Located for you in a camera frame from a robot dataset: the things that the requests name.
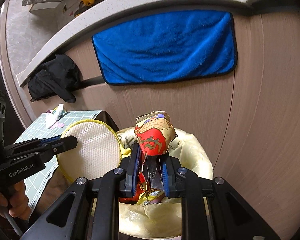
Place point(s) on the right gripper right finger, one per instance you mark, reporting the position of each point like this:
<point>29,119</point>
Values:
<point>169,175</point>

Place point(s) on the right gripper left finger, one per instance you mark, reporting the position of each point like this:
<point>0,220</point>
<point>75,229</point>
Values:
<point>130,164</point>

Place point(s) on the yellow snack wrapper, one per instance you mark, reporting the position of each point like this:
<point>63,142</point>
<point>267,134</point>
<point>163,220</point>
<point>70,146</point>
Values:
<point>154,133</point>

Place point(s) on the yellow mesh pad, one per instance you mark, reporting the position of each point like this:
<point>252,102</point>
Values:
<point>98,150</point>

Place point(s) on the pink candy wrapper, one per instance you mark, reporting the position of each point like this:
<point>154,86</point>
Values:
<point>53,117</point>

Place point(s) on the yellow trash bag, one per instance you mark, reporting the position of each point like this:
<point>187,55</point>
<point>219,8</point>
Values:
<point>163,220</point>

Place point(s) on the person's left hand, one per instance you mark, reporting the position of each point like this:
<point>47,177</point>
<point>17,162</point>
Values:
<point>18,201</point>

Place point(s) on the green grid tablecloth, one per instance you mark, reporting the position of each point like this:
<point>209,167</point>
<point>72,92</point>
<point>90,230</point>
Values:
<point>36,183</point>

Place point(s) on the black jacket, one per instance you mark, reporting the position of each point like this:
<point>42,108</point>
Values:
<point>59,76</point>

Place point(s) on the blue towel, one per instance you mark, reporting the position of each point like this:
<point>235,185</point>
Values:
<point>167,47</point>

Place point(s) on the grey countertop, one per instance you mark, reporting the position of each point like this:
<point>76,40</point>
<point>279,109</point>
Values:
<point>140,2</point>

